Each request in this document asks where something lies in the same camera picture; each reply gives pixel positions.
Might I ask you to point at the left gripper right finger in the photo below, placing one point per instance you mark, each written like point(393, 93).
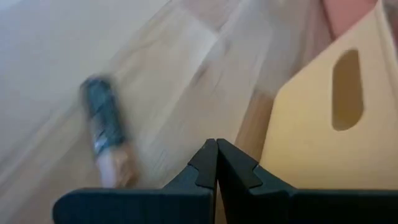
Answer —
point(280, 208)

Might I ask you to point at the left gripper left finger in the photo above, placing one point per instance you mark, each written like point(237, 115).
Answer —
point(155, 205)

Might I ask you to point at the yellow plastic bin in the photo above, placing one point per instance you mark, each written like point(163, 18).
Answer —
point(311, 140)

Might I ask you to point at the orange plastic bin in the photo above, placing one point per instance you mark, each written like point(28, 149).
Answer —
point(348, 15)

